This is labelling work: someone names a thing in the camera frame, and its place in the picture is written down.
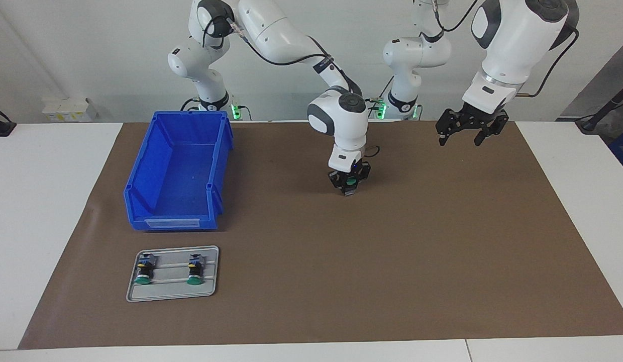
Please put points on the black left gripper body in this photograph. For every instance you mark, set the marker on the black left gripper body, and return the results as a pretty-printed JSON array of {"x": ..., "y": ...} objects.
[{"x": 482, "y": 114}]

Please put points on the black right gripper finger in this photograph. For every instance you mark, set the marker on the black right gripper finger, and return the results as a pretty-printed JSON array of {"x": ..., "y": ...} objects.
[
  {"x": 336, "y": 180},
  {"x": 365, "y": 173}
]

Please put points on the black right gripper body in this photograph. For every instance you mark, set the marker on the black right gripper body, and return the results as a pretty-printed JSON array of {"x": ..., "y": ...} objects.
[{"x": 352, "y": 168}]

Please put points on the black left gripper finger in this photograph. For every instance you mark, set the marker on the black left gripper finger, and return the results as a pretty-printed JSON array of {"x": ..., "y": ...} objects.
[
  {"x": 495, "y": 125},
  {"x": 449, "y": 121}
]

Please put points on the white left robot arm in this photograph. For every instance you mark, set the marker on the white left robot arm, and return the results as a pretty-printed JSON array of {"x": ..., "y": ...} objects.
[{"x": 512, "y": 35}]

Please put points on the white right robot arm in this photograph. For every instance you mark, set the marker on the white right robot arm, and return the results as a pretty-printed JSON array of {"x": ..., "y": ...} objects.
[{"x": 336, "y": 120}]

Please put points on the black tripod stand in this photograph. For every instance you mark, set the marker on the black tripod stand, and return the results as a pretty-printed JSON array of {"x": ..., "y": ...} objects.
[{"x": 588, "y": 124}]

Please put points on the brown table mat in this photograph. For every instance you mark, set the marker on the brown table mat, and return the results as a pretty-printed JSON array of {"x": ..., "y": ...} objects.
[{"x": 392, "y": 276}]

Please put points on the blue plastic storage bin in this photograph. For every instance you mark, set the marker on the blue plastic storage bin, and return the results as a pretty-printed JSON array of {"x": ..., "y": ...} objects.
[{"x": 181, "y": 176}]

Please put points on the grey metal tray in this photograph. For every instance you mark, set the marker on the grey metal tray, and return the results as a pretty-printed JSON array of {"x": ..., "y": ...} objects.
[{"x": 171, "y": 292}]

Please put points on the white box with yellow labels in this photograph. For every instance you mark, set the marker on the white box with yellow labels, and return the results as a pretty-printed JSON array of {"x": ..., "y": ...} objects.
[{"x": 65, "y": 108}]

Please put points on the black clamp base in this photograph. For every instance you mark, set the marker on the black clamp base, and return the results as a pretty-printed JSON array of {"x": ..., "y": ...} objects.
[{"x": 2, "y": 128}]

